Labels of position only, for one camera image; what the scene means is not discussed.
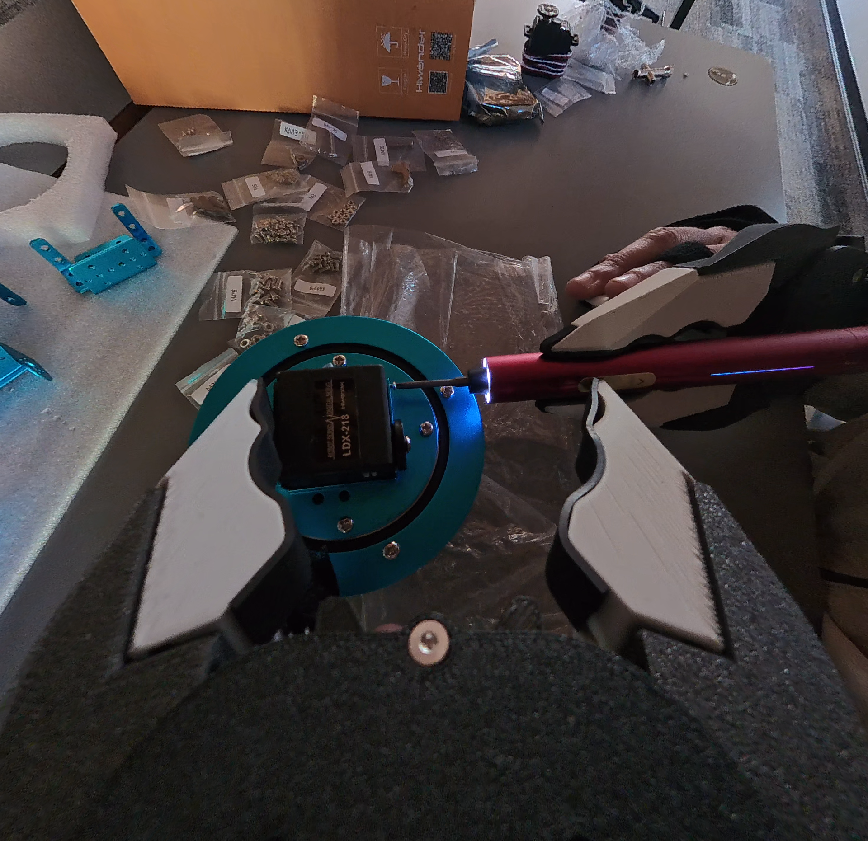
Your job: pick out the large clear plastic bag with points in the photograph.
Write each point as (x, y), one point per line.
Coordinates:
(441, 278)

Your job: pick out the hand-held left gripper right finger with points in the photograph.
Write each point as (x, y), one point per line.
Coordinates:
(644, 536)

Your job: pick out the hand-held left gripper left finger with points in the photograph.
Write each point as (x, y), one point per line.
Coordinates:
(203, 536)

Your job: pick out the loose metal bolts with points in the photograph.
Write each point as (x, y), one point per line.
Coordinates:
(651, 73)

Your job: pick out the blue round turntable base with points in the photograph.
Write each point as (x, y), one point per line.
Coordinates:
(468, 461)

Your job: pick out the white foam sheet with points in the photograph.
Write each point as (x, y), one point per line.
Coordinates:
(102, 380)

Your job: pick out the grey desk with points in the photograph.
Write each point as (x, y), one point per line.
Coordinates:
(644, 177)

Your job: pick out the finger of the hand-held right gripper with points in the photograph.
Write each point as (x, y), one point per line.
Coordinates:
(651, 305)
(685, 404)

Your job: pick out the red electric screwdriver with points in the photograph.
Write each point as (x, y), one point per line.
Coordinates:
(529, 373)

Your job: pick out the blue long U bracket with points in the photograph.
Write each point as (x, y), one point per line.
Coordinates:
(108, 268)

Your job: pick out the person's right hand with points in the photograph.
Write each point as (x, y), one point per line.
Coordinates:
(630, 265)

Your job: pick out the pile of small screw packets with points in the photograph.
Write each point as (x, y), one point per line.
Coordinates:
(278, 231)

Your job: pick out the dark foil parts bag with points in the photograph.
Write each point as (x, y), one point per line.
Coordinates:
(502, 99)

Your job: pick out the blue angled metal bracket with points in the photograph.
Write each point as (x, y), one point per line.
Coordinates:
(13, 373)

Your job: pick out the white foam block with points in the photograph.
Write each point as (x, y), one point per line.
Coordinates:
(88, 177)

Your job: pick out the orange cardboard box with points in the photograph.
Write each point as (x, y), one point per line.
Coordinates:
(237, 41)

